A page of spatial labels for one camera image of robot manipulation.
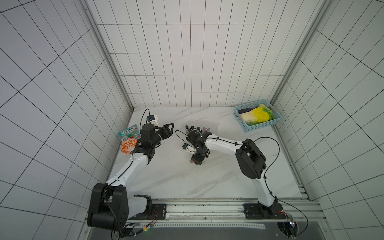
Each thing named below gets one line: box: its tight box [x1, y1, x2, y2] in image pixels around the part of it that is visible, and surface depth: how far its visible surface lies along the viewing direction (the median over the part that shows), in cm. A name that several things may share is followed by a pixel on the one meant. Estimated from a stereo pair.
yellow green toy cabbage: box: [240, 103, 274, 126], surface depth 108 cm
